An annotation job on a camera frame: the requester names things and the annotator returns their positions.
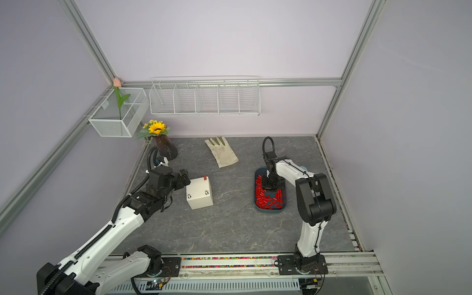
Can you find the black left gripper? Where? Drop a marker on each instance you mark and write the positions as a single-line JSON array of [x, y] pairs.
[[177, 177]]

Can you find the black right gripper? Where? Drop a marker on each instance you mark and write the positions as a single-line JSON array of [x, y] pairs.
[[277, 187]]

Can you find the white metal box with screws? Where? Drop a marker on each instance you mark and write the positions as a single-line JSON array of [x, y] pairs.
[[199, 193]]

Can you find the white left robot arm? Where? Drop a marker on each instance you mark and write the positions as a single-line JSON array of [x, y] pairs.
[[79, 273]]

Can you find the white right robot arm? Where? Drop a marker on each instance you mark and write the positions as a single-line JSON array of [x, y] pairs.
[[315, 205]]

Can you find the pile of red sleeves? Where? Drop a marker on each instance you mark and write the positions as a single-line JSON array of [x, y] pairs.
[[267, 199]]

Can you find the dark blue tray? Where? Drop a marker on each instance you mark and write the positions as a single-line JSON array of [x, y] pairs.
[[271, 204]]

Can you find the dark purple glass vase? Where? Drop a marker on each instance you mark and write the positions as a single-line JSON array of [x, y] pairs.
[[165, 147]]

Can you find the yellow sunflower bouquet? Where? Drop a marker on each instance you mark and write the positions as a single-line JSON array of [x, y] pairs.
[[153, 128]]

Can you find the white work glove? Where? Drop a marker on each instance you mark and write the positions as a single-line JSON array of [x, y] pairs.
[[222, 152]]

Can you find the pink artificial tulip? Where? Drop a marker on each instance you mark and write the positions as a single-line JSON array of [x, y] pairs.
[[120, 99]]

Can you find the small white wire basket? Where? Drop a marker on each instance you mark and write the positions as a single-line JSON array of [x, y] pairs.
[[105, 119]]

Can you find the long white wire shelf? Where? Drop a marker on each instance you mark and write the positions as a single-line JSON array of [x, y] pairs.
[[205, 96]]

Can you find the white vented cable duct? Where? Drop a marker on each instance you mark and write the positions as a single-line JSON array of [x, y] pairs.
[[219, 286]]

